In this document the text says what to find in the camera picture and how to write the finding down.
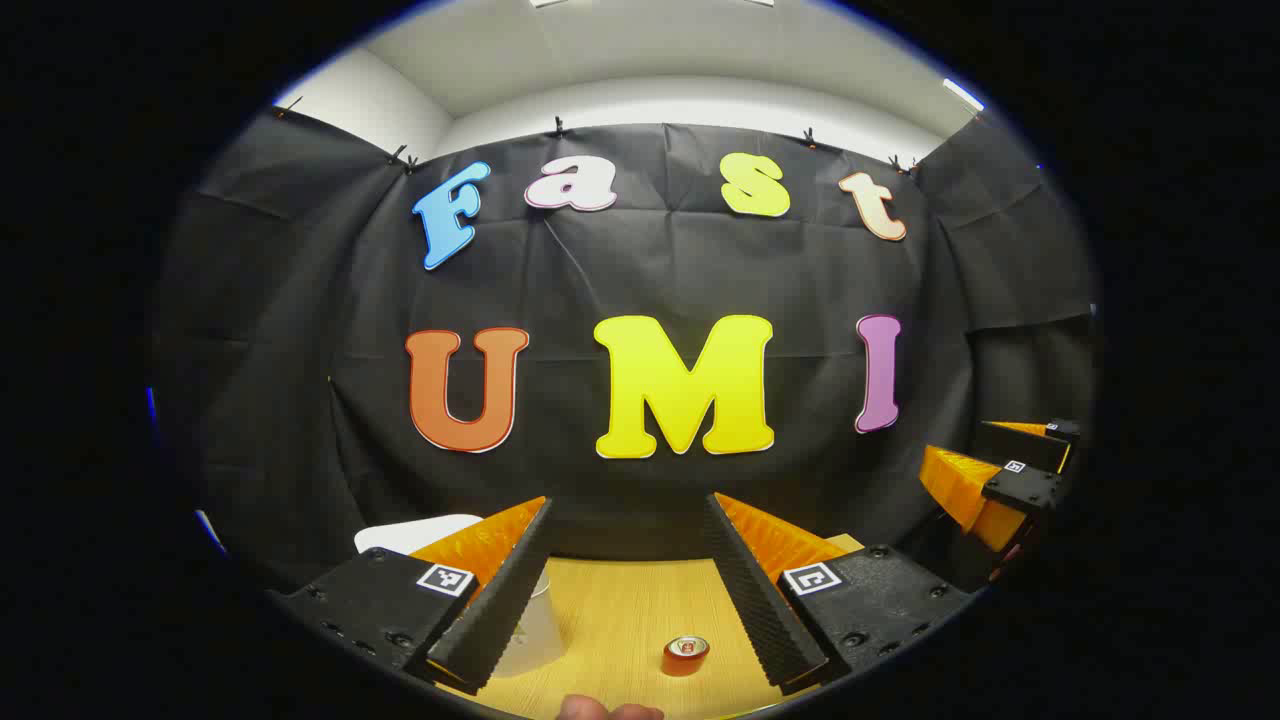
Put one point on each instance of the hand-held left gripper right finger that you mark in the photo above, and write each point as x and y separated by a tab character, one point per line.
755	600

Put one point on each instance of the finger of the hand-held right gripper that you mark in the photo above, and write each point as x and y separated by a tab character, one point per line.
1020	443
1020	487

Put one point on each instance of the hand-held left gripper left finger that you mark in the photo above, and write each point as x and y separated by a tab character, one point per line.
505	600

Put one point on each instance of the red pop can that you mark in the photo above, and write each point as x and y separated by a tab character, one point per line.
686	655

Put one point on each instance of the white desktop garbage bin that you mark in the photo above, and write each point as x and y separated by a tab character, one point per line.
400	535

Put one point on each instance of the wooden desktop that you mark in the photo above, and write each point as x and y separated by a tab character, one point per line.
620	610

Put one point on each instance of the black backdrop cloth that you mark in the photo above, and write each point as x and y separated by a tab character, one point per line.
300	350

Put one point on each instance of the small ceiling light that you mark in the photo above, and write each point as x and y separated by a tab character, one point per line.
962	93

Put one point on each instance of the row of black cloth clips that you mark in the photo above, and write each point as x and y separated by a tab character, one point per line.
558	128

